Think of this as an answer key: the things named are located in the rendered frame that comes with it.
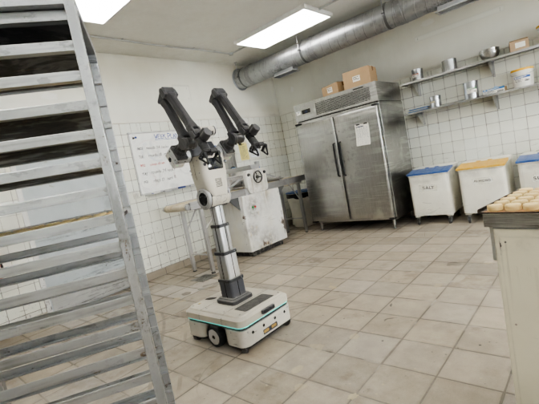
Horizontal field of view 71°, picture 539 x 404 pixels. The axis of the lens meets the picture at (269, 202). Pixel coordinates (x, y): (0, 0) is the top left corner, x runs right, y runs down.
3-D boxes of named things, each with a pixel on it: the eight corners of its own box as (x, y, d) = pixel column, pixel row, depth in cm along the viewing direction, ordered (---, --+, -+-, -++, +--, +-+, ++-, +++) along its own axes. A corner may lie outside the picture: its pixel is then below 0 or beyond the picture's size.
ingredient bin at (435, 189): (413, 226, 524) (404, 171, 517) (427, 216, 573) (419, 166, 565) (455, 224, 490) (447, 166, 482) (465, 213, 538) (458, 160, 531)
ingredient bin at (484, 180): (463, 224, 482) (454, 165, 474) (474, 213, 529) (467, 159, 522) (512, 222, 446) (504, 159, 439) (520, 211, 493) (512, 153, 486)
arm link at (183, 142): (165, 98, 264) (152, 98, 257) (173, 85, 255) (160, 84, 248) (193, 151, 256) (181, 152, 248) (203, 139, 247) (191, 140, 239)
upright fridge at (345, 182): (419, 216, 582) (399, 82, 562) (395, 231, 515) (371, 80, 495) (341, 220, 676) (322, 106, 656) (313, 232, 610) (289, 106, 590)
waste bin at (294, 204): (326, 220, 698) (319, 185, 692) (310, 228, 659) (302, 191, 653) (302, 221, 735) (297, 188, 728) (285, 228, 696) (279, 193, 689)
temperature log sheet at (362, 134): (371, 143, 517) (367, 121, 514) (370, 143, 516) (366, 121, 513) (357, 146, 532) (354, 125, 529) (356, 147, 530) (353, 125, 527)
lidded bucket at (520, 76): (537, 83, 455) (535, 66, 453) (535, 83, 438) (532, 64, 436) (513, 89, 472) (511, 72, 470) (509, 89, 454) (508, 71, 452)
